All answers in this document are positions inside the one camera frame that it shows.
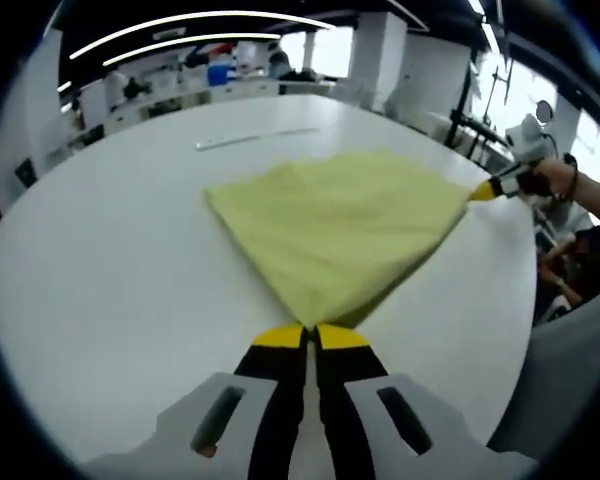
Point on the white pillar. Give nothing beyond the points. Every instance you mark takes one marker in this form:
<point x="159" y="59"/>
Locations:
<point x="385" y="60"/>

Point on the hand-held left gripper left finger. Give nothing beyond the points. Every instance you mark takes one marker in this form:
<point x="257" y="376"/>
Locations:
<point x="190" y="430"/>

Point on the person's left hand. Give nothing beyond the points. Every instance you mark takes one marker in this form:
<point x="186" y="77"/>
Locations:
<point x="207" y="450"/>

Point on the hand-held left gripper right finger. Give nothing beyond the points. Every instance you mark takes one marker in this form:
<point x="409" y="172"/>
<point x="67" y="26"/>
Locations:
<point x="430" y="435"/>

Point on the black wrist band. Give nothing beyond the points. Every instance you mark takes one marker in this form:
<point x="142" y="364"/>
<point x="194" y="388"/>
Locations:
<point x="575" y="180"/>

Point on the yellow blue grey garment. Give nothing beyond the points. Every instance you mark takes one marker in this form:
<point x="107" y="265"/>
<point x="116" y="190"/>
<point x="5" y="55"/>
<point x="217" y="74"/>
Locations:
<point x="340" y="230"/>

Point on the white cabinet counter row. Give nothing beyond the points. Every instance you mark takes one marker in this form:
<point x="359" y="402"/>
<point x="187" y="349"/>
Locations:
<point x="230" y="95"/>

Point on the black tripod stand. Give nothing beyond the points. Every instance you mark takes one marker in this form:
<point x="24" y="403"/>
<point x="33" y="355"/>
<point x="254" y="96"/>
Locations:
<point x="460" y="105"/>

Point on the blue box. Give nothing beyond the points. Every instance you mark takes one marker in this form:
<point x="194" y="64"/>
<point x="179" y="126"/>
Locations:
<point x="218" y="75"/>

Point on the grey rounded object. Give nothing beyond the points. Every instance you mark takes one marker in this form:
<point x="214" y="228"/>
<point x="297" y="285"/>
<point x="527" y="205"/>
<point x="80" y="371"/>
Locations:
<point x="570" y="380"/>

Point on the person's right hand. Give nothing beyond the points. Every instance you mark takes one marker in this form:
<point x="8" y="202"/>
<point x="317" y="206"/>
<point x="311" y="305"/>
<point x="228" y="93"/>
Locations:
<point x="559" y="176"/>

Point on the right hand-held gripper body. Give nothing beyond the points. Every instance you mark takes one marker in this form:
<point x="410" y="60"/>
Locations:
<point x="530" y="142"/>

